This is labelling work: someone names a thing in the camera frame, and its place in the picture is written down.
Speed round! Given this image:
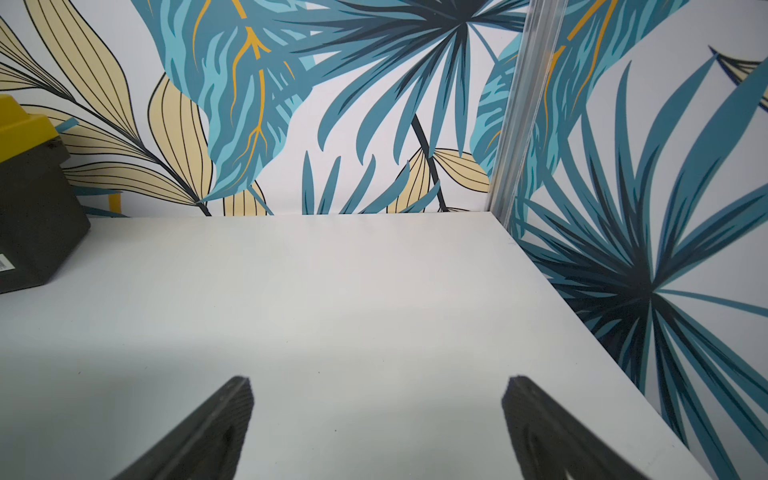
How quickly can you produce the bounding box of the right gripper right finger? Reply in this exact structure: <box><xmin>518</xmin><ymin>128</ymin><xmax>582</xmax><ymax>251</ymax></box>
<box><xmin>501</xmin><ymin>376</ymin><xmax>646</xmax><ymax>480</ymax></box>

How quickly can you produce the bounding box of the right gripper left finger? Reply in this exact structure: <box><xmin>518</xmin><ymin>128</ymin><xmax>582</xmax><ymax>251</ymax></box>
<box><xmin>116</xmin><ymin>376</ymin><xmax>254</xmax><ymax>480</ymax></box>

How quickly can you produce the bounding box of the yellow black toolbox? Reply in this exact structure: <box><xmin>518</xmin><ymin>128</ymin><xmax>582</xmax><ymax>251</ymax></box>
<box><xmin>1</xmin><ymin>94</ymin><xmax>90</xmax><ymax>294</ymax></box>

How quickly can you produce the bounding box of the right aluminium frame post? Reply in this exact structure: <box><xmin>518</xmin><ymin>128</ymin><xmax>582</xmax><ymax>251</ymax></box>
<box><xmin>487</xmin><ymin>0</ymin><xmax>567</xmax><ymax>229</ymax></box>

